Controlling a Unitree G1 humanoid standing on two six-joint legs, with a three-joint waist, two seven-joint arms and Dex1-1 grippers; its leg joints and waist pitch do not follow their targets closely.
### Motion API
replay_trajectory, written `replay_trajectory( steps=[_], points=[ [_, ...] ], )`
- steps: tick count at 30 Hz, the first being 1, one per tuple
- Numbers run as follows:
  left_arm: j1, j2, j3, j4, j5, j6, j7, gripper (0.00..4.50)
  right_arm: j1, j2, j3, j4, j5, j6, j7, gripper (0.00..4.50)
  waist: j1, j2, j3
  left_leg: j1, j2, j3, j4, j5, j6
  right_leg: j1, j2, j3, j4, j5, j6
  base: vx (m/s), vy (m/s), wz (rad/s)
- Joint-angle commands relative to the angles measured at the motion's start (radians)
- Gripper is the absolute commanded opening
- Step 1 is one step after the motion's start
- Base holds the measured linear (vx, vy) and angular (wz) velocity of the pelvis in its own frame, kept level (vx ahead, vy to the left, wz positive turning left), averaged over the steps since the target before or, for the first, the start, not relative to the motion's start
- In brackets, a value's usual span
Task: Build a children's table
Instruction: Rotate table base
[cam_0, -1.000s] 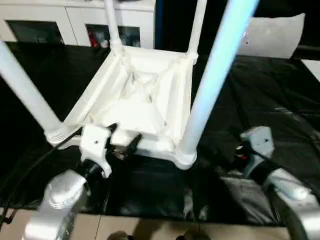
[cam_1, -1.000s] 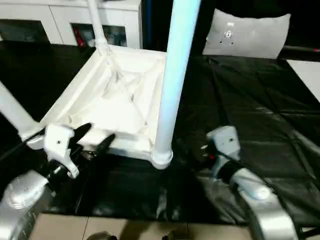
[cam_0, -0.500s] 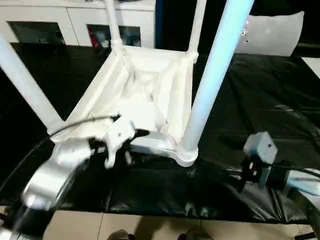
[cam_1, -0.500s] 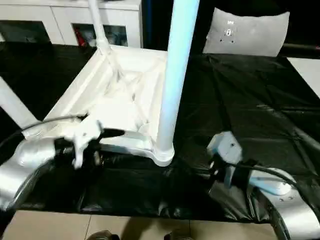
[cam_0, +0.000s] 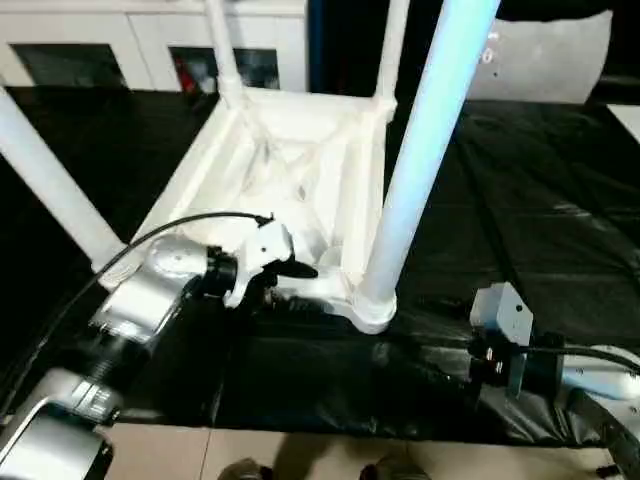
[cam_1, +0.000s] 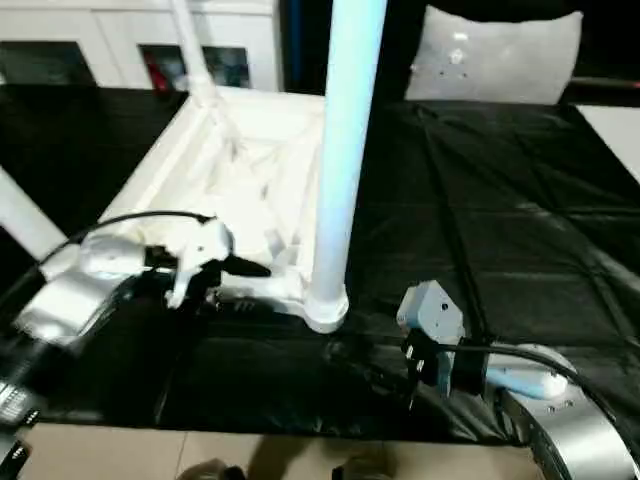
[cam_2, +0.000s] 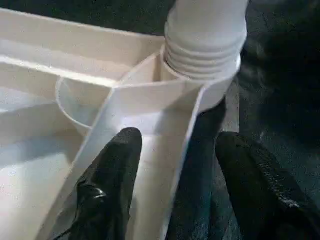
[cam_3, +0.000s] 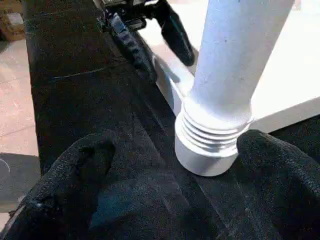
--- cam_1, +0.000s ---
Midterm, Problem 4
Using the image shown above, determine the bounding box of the white plastic table top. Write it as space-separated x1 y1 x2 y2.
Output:
42 89 351 335

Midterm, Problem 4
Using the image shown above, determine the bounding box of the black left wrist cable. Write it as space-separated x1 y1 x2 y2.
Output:
0 209 216 311

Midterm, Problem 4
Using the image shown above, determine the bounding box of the black padded work mat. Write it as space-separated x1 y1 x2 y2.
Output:
0 82 640 446

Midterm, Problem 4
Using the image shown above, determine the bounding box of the white glass-door cabinet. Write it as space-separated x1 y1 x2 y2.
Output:
0 0 284 94

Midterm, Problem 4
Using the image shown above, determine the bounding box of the black cabinet with gold label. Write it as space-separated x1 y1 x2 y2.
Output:
279 0 431 101

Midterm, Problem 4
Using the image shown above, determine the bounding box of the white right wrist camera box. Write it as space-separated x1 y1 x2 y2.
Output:
396 279 467 399

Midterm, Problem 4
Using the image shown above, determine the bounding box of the white plastic table leg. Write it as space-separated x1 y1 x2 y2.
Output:
307 0 390 321
169 0 224 109
0 168 69 262

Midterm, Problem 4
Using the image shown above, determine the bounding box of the grey printed cushion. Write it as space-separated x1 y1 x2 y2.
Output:
403 3 585 106

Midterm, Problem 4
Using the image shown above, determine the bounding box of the white flat board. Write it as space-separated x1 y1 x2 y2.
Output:
574 104 640 184

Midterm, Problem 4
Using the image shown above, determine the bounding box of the red bottle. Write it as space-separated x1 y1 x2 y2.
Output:
144 49 169 91

